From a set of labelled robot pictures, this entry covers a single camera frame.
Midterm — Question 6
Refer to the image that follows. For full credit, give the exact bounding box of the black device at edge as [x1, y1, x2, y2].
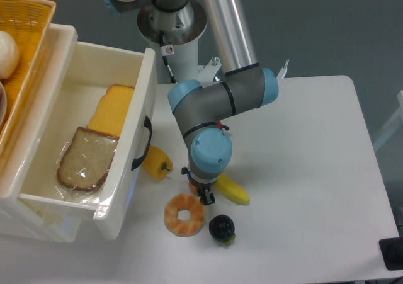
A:
[378, 237, 403, 271]

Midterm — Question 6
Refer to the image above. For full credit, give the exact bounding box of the yellow banana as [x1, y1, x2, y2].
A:
[215, 174, 250, 205]

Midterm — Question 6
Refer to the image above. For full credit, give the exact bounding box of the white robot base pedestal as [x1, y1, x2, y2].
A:
[137, 0, 224, 84]

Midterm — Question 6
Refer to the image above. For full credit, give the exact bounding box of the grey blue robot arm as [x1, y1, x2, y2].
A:
[105, 0, 278, 205]

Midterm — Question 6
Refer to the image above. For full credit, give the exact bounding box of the white bracket behind table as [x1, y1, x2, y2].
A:
[276, 59, 290, 79]

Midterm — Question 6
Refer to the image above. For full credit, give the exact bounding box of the white bun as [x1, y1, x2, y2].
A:
[1, 31, 20, 79]

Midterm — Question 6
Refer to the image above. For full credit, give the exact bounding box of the glazed orange donut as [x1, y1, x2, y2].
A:
[164, 193, 205, 237]

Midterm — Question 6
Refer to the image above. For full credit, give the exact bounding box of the dark purple eggplant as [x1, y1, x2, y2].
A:
[208, 214, 236, 247]

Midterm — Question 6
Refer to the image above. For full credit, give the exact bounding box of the white drawer cabinet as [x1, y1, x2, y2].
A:
[1, 24, 79, 242]

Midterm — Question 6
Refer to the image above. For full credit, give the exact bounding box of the brown egg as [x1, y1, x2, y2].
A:
[188, 182, 197, 195]

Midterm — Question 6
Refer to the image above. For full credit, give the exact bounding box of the yellow toast slice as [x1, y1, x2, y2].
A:
[86, 85, 135, 137]

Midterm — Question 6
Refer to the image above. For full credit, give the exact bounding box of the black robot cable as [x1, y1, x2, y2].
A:
[159, 30, 178, 84]

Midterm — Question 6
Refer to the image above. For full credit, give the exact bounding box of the yellow bell pepper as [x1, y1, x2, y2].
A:
[141, 145, 173, 180]

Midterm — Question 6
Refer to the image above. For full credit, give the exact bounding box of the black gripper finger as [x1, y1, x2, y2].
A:
[198, 188, 215, 205]

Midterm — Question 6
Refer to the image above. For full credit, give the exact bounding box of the white plastic drawer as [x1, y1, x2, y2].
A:
[18, 42, 157, 242]

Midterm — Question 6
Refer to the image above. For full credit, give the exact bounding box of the white frame at right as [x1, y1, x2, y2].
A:
[372, 91, 402, 152]

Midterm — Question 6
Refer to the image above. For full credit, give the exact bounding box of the brown wrapped bread slice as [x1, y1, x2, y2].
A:
[56, 127, 118, 192]

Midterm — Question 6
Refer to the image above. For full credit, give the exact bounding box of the black drawer handle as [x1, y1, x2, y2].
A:
[131, 115, 152, 171]

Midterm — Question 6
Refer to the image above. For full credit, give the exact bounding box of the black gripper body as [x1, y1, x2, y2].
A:
[181, 166, 216, 192]

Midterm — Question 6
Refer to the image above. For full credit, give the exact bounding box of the yellow woven basket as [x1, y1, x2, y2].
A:
[1, 0, 56, 151]

